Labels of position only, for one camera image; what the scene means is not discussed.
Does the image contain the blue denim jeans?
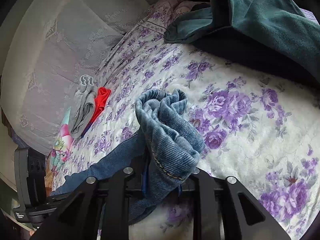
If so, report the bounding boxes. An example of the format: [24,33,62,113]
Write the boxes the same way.
[51,89,205,224]

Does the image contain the floral folded blanket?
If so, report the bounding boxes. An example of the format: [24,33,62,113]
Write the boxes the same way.
[49,107,73,174]

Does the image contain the red and blue folded garment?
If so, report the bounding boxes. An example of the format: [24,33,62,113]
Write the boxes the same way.
[80,87,111,138]

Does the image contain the grey folded sweatpants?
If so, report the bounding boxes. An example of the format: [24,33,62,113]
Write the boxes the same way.
[68,75,98,139]

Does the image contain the lilac lace pillow cover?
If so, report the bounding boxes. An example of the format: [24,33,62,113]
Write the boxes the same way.
[1,0,158,154]

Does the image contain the dark green fleece garment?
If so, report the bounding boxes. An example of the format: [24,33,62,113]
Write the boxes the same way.
[164,0,319,86]

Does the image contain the brown wooden bed frame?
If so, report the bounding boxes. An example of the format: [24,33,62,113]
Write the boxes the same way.
[44,156,54,197]

